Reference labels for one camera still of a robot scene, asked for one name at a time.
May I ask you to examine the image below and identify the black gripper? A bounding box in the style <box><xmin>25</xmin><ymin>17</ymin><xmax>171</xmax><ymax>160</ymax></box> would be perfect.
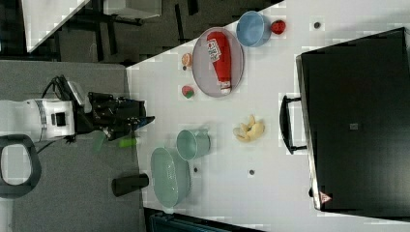
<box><xmin>75</xmin><ymin>92</ymin><xmax>155</xmax><ymax>141</ymax></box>

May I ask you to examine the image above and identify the yellow plush peeled banana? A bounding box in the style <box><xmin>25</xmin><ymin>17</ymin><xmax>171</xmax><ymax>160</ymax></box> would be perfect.
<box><xmin>233</xmin><ymin>115</ymin><xmax>265</xmax><ymax>143</ymax></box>

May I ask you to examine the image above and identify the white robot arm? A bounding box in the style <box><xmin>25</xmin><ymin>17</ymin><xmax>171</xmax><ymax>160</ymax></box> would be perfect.
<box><xmin>1</xmin><ymin>92</ymin><xmax>155</xmax><ymax>142</ymax></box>

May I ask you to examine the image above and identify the pale green metal mug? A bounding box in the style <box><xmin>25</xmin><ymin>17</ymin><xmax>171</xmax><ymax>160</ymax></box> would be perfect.
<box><xmin>176</xmin><ymin>129</ymin><xmax>211</xmax><ymax>160</ymax></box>

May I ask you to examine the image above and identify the red green plush fruit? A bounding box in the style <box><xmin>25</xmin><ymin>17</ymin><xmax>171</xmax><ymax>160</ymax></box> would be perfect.
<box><xmin>182</xmin><ymin>85</ymin><xmax>194</xmax><ymax>99</ymax></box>

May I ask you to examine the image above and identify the pale green colander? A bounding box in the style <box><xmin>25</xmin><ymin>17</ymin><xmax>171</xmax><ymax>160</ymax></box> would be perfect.
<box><xmin>151</xmin><ymin>148</ymin><xmax>190</xmax><ymax>208</ymax></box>

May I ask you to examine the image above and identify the orange plush fruit slice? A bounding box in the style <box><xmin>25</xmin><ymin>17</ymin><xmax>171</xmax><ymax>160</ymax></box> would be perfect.
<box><xmin>181</xmin><ymin>53</ymin><xmax>192</xmax><ymax>67</ymax></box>

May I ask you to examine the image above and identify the grey oval plate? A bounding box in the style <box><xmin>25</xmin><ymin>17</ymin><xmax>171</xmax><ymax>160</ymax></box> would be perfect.
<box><xmin>192</xmin><ymin>27</ymin><xmax>244</xmax><ymax>98</ymax></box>

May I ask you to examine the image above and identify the red plush ketchup bottle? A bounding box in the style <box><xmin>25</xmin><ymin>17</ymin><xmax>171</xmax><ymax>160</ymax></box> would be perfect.
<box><xmin>207</xmin><ymin>31</ymin><xmax>231</xmax><ymax>95</ymax></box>

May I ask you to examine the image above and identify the white side table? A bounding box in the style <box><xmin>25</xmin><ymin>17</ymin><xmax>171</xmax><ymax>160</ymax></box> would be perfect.
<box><xmin>20</xmin><ymin>0</ymin><xmax>90</xmax><ymax>53</ymax></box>

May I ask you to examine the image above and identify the blue bowl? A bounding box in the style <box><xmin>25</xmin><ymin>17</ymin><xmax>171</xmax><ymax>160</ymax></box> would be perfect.
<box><xmin>236</xmin><ymin>11</ymin><xmax>271</xmax><ymax>47</ymax></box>

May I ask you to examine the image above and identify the red plush strawberry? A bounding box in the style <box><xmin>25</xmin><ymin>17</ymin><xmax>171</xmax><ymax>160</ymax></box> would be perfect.
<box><xmin>271</xmin><ymin>19</ymin><xmax>286</xmax><ymax>35</ymax></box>

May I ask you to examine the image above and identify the black toaster oven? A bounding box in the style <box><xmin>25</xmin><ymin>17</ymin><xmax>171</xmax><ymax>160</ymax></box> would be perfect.
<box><xmin>296</xmin><ymin>28</ymin><xmax>410</xmax><ymax>221</ymax></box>

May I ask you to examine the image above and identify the black cylinder post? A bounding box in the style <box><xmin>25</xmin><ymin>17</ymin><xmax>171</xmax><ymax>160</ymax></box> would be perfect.
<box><xmin>111</xmin><ymin>173</ymin><xmax>149</xmax><ymax>197</ymax></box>

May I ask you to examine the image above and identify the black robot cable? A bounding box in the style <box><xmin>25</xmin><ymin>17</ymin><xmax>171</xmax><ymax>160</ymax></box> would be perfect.
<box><xmin>41</xmin><ymin>74</ymin><xmax>71</xmax><ymax>100</ymax></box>

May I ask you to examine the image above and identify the black ring robot base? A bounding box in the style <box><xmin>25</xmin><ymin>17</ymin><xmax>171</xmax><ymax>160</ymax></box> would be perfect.
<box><xmin>0</xmin><ymin>134</ymin><xmax>42</xmax><ymax>199</ymax></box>

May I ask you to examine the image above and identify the black oven door handle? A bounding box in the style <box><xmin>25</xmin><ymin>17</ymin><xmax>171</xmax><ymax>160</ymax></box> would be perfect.
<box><xmin>279</xmin><ymin>96</ymin><xmax>307</xmax><ymax>155</ymax></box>

